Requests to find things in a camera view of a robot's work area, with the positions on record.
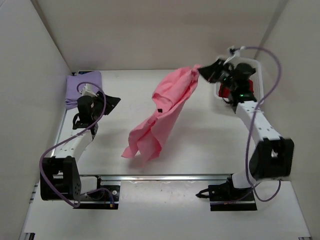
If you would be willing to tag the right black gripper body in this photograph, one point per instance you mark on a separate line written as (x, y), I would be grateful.
(227, 77)

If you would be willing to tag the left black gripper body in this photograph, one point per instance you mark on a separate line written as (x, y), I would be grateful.
(97, 100)

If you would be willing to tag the pink t shirt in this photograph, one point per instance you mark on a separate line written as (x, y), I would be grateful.
(170, 95)

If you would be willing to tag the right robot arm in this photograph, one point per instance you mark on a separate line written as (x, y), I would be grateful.
(273, 154)

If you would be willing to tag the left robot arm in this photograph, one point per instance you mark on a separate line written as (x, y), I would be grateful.
(59, 174)

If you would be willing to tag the red t shirt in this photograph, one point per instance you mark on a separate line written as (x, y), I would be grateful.
(224, 91)

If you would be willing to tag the white plastic laundry basket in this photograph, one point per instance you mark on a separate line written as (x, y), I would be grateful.
(256, 78)

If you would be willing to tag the dark label sticker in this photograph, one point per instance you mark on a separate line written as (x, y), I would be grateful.
(83, 72)

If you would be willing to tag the aluminium rail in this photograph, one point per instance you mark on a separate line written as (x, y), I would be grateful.
(166, 177)

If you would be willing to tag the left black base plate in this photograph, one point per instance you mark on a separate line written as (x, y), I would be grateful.
(101, 200)

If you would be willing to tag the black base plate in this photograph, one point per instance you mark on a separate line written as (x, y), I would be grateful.
(101, 200)
(226, 198)

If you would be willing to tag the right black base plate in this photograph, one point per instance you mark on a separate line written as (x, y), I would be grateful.
(226, 198)

